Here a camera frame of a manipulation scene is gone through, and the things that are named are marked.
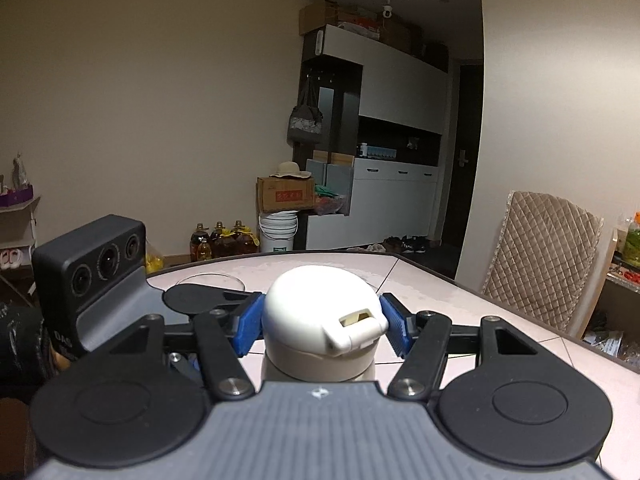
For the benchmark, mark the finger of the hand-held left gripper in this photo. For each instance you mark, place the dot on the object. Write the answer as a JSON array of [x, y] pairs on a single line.
[[181, 362], [200, 297]]

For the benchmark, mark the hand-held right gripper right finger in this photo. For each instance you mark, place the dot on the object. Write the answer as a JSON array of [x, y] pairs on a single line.
[[397, 325]]

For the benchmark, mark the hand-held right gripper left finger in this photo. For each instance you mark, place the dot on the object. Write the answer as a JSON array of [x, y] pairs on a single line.
[[248, 322]]

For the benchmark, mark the white bottle with lid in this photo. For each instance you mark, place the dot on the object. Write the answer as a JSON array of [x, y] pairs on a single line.
[[310, 310]]

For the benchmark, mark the cooking oil bottle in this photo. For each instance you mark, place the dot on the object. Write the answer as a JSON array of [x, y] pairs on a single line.
[[200, 247], [220, 242], [242, 240]]

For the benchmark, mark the person's left hand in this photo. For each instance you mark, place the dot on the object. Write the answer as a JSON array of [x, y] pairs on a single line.
[[62, 360]]

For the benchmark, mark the clear glass bowl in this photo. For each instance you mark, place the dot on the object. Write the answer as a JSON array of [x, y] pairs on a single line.
[[210, 280]]

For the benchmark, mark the yellow plastic bag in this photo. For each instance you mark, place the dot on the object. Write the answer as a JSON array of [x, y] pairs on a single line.
[[154, 262]]

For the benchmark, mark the pile of shoes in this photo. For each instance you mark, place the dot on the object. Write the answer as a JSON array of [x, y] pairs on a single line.
[[405, 244]]

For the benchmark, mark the white plastic bucket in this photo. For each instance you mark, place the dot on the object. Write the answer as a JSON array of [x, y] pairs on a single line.
[[277, 232]]

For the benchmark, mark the white slippers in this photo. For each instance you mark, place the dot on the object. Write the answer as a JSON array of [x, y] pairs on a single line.
[[10, 257]]

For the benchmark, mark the white side shelf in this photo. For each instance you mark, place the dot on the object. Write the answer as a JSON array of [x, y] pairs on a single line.
[[20, 230]]

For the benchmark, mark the red label cardboard box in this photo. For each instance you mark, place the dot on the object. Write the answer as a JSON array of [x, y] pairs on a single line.
[[285, 194]]

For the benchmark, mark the purple box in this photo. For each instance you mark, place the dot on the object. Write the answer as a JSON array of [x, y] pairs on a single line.
[[15, 196]]

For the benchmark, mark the chair with quilted cover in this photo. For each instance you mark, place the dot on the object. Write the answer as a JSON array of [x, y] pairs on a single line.
[[540, 260]]

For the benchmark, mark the straw hat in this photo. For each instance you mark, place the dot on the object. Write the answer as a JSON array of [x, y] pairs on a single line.
[[290, 169]]

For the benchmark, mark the blue box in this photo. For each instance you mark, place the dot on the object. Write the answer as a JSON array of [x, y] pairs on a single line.
[[382, 152]]

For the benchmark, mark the dark door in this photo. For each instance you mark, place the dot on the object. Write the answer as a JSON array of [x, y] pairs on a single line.
[[462, 160]]

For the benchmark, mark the grey hanging bag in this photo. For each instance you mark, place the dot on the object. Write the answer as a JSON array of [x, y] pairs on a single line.
[[305, 122]]

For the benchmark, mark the wooden side cabinet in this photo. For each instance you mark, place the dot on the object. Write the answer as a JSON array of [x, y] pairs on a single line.
[[617, 305]]

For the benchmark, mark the pickle jar with orange lid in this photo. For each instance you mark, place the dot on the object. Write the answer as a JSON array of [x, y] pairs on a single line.
[[632, 242]]

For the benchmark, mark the brown cardboard box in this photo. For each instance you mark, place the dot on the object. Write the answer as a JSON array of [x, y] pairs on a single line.
[[400, 35]]

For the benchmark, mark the red and white packet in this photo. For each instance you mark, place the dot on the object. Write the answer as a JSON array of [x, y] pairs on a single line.
[[357, 27]]

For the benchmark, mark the white and black wall cabinet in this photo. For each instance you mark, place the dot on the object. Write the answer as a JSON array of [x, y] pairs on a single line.
[[390, 110]]

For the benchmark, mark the white security camera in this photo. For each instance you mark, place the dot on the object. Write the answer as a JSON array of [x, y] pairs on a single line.
[[387, 7]]

